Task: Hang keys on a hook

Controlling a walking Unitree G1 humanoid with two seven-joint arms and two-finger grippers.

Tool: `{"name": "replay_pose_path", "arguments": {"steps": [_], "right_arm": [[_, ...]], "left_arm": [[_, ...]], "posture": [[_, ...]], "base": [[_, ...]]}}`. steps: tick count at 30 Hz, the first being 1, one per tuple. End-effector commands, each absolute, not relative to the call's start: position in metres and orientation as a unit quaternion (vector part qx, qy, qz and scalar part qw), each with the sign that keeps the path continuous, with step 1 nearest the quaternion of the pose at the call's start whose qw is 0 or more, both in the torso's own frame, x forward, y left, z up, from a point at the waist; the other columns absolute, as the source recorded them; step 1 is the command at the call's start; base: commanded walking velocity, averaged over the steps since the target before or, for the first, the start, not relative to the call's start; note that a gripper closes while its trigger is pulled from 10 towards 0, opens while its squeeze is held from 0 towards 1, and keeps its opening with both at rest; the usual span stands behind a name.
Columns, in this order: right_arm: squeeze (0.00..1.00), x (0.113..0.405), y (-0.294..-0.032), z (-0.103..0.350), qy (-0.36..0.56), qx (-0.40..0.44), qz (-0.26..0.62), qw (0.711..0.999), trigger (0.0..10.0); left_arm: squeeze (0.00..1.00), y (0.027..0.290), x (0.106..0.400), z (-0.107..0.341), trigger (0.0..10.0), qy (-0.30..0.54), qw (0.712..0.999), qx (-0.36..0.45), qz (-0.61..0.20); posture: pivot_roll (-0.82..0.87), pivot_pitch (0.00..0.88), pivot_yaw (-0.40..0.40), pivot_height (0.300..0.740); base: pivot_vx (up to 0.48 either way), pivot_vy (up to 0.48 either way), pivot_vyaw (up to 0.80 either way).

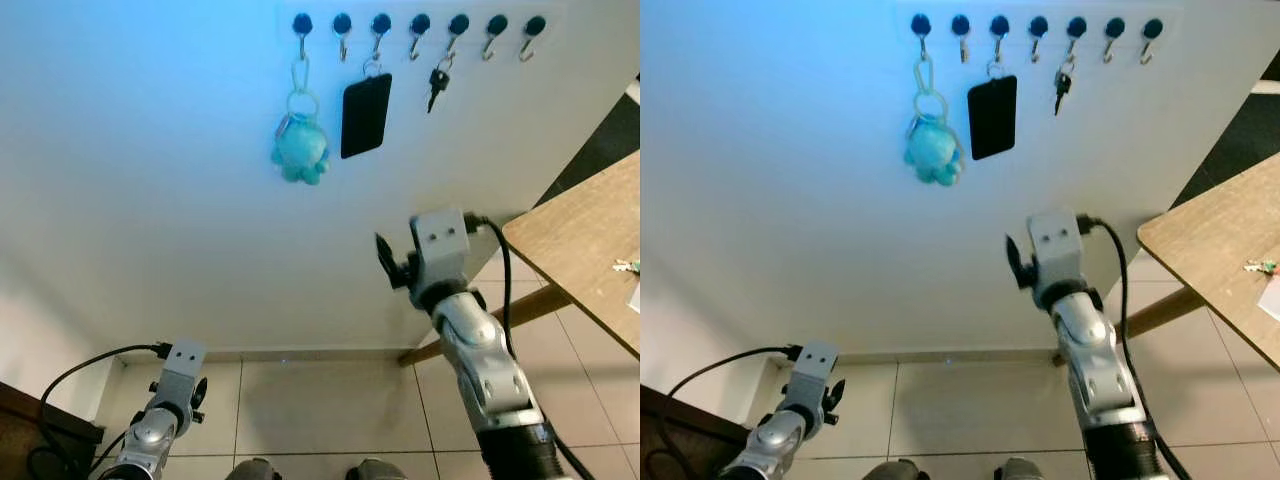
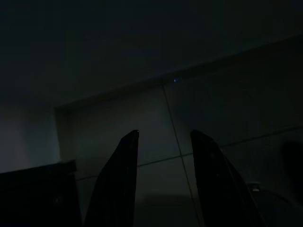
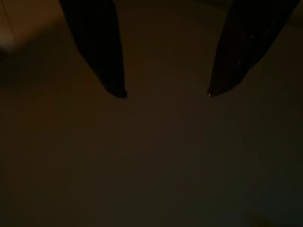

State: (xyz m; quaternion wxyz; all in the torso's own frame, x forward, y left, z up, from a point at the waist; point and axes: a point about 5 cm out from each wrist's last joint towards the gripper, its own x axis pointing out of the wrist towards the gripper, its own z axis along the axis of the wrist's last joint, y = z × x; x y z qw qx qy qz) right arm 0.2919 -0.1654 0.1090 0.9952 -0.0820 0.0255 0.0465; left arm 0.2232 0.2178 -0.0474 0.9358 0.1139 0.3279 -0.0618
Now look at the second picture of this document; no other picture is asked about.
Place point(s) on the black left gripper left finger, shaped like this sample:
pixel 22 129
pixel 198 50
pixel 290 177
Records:
pixel 116 184

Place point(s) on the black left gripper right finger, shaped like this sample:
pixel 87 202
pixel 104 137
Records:
pixel 215 184

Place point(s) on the black box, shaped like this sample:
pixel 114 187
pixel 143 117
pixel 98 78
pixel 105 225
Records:
pixel 35 198

